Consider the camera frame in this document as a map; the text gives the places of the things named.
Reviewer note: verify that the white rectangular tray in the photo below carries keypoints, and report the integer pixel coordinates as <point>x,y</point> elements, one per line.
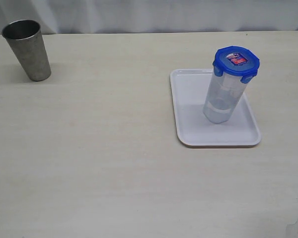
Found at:
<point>189,91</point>

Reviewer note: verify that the stainless steel cup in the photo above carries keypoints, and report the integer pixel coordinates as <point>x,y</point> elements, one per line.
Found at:
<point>25,39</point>

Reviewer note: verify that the blue plastic lid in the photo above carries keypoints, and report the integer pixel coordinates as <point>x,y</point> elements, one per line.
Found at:
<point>236,61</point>

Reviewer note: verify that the clear plastic container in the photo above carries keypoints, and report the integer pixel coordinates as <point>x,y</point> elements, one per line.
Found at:
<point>222,97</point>

